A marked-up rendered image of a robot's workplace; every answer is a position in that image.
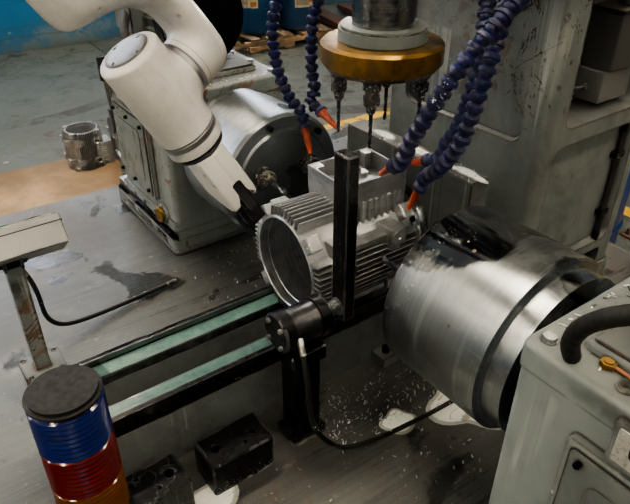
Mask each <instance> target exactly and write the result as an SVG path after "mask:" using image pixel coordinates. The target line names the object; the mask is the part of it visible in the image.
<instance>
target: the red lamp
mask: <svg viewBox="0 0 630 504"><path fill-rule="evenodd" d="M39 455H40V454H39ZM40 458H41V461H42V464H43V467H44V470H45V473H46V475H47V478H48V481H49V484H50V487H51V489H52V491H53V492H54V493H55V494H56V495H58V496H60V497H62V498H64V499H69V500H81V499H86V498H90V497H93V496H95V495H97V494H99V493H101V492H103V491H104V490H106V489H107V488H108V487H109V486H110V485H111V484H112V483H113V482H114V481H115V480H116V478H117V477H118V475H119V473H120V470H121V465H122V461H121V456H120V452H119V448H118V444H117V440H116V436H115V432H114V427H113V431H112V434H111V437H110V439H109V440H108V442H107V443H106V444H105V446H104V447H103V448H102V449H101V450H99V451H98V452H97V453H95V454H94V455H92V456H90V457H89V458H86V459H84V460H81V461H78V462H74V463H68V464H60V463H53V462H50V461H48V460H46V459H44V458H43V457H42V456H41V455H40Z"/></svg>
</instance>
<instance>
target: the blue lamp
mask: <svg viewBox="0 0 630 504"><path fill-rule="evenodd" d="M24 412H25V411H24ZM25 414H26V412H25ZM26 417H27V420H28V423H29V426H30V429H31V432H32V435H33V438H34V441H35V444H36V447H37V449H38V452H39V454H40V455H41V456H42V457H43V458H44V459H46V460H48V461H50V462H53V463H60V464H68V463H74V462H78V461H81V460H84V459H86V458H89V457H90V456H92V455H94V454H95V453H97V452H98V451H99V450H101V449H102V448H103V447H104V446H105V444H106V443H107V442H108V440H109V439H110V437H111V434H112V431H113V423H112V419H111V415H110V411H109V407H108V403H107V399H106V394H105V390H104V386H103V390H102V393H101V395H100V397H99V399H98V400H97V402H96V403H95V404H94V405H93V406H92V407H91V408H89V409H88V411H87V412H85V413H84V414H82V415H81V416H79V417H77V418H74V419H72V420H68V421H65V422H59V423H52V422H42V421H38V420H35V419H33V418H31V417H29V416H28V415H27V414H26Z"/></svg>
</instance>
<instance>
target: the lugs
mask: <svg viewBox="0 0 630 504"><path fill-rule="evenodd" d="M408 202H409V201H406V202H403V203H401V204H398V205H397V206H396V207H395V213H396V216H397V218H398V220H399V222H401V221H403V220H406V219H409V218H410V217H412V216H413V215H415V213H414V211H413V209H412V208H411V210H407V208H406V207H407V204H408ZM273 204H275V203H274V202H270V203H267V204H264V205H262V206H261V208H262V209H263V211H264V212H265V216H264V217H262V218H261V219H262V221H263V220H264V219H265V218H266V217H267V216H268V215H270V214H271V205H273ZM301 245H302V247H303V249H304V251H305V254H306V256H307V257H309V256H311V255H314V254H316V253H319V252H320V251H322V250H323V249H324V247H323V245H322V243H321V241H320V238H319V236H318V234H315V235H312V236H309V237H307V238H305V239H304V240H302V241H301ZM261 274H262V276H263V278H264V280H265V283H266V285H268V284H271V283H270V281H269V279H268V277H267V274H266V272H265V269H264V270H263V271H262V272H261Z"/></svg>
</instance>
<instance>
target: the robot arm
mask: <svg viewBox="0 0 630 504"><path fill-rule="evenodd" d="M25 1H26V2H27V3H28V4H29V5H30V6H31V7H32V8H33V9H34V10H35V11H36V12H37V13H38V14H39V15H40V17H42V18H43V19H44V20H45V21H46V22H47V23H48V24H50V25H51V26H52V27H54V28H55V29H57V30H60V31H64V32H71V31H75V30H77V29H80V28H82V27H84V26H86V25H88V24H90V23H91V22H93V21H95V20H97V19H99V18H100V17H102V16H104V15H106V14H108V13H110V12H112V11H115V10H117V9H121V8H134V9H138V10H141V11H143V12H145V13H146V14H148V15H149V16H150V17H152V18H153V19H154V20H155V21H156V22H157V23H158V24H159V25H160V27H161V28H162V29H163V30H164V32H165V33H166V36H167V39H166V41H165V42H164V43H162V41H161V40H160V39H159V37H158V36H157V35H156V34H155V33H153V32H149V31H143V32H139V33H135V34H133V35H130V36H128V37H127V38H125V39H123V40H122V41H120V42H119V43H118V44H116V45H115V46H114V47H113V48H112V49H111V50H110V51H109V52H108V53H107V55H106V56H105V58H104V59H103V61H102V63H101V67H100V74H101V76H102V78H103V79H104V80H105V81H106V82H107V83H108V85H109V86H110V87H111V88H112V89H113V91H114V92H115V93H116V94H117V95H118V97H119V98H120V99H121V100H122V101H123V102H124V104H125V105H126V106H127V107H128V108H129V110H130V111H131V112H132V113H133V114H134V116H135V117H136V118H137V119H138V120H139V122H140V123H141V124H142V125H143V126H144V127H145V129H146V130H147V131H148V132H149V133H150V135H151V136H152V137H153V138H154V139H155V141H156V142H157V143H158V144H159V145H160V146H161V148H162V149H163V150H164V151H165V152H166V154H167V155H168V156H169V157H170V158H171V160H173V161H175V162H178V163H179V164H181V165H184V166H185V165H186V166H188V167H189V169H190V170H191V171H192V173H193V174H194V175H195V177H196V178H197V179H198V181H199V182H200V183H201V185H202V186H203V187H204V189H205V190H206V191H207V192H208V193H209V194H211V195H212V196H213V197H214V198H215V199H217V200H218V201H219V202H220V203H222V204H223V205H224V206H225V207H227V208H228V209H229V210H231V211H237V213H238V214H239V215H240V216H241V218H242V219H243V220H244V221H245V223H247V224H248V225H249V226H250V227H253V226H254V225H255V224H256V223H257V222H258V221H259V220H260V219H261V218H262V217H264V216H265V212H264V211H263V209H262V208H261V207H260V205H259V204H258V203H257V201H256V200H255V199H254V198H253V196H252V195H251V193H250V192H252V193H256V188H255V186H254V184H253V183H252V181H251V180H250V178H249V177H248V176H247V174H246V173H245V172H244V170H243V169H242V168H241V166H240V165H239V164H238V162H237V161H236V160H235V159H234V157H233V156H232V155H231V153H230V152H229V151H228V150H227V149H226V147H225V146H224V145H223V144H222V142H221V140H222V131H221V124H220V122H219V121H218V119H217V118H216V117H215V115H214V114H213V112H212V111H211V110H210V108H209V107H208V105H207V104H206V103H205V101H204V98H203V93H204V90H205V88H206V87H207V86H208V84H209V83H210V82H211V81H212V80H213V78H214V77H215V76H216V75H217V74H218V72H219V71H220V70H221V68H222V67H223V65H224V63H225V61H226V58H227V50H226V47H225V44H224V42H223V40H222V38H221V36H220V35H219V33H218V32H217V30H216V29H215V27H214V26H213V25H212V24H211V22H210V21H209V20H208V18H207V17H206V16H205V14H204V13H203V12H202V11H201V9H200V8H199V7H198V6H197V4H196V3H195V2H194V1H193V0H25ZM248 190H249V191H250V192H249V191H248Z"/></svg>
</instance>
